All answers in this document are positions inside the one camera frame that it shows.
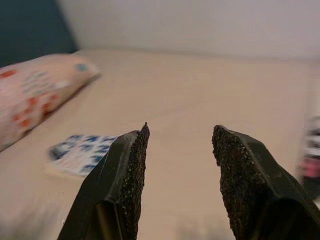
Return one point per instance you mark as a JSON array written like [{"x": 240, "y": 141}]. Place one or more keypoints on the white paperback book blue letters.
[{"x": 75, "y": 155}]

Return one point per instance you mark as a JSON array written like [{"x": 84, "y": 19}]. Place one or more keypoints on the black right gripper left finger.
[{"x": 112, "y": 190}]

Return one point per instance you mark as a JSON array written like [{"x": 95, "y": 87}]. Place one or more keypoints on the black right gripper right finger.
[{"x": 255, "y": 195}]

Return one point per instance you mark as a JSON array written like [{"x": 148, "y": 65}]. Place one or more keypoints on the cream sheeted mattress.
[{"x": 187, "y": 87}]

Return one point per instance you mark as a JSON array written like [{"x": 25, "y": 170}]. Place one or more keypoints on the pink pillow with orange dots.
[{"x": 37, "y": 95}]

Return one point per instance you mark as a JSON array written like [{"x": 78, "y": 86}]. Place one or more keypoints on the grey upholstered headboard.
[{"x": 30, "y": 25}]

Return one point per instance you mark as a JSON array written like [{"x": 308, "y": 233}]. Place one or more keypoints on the cream cartoon print blanket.
[{"x": 312, "y": 155}]

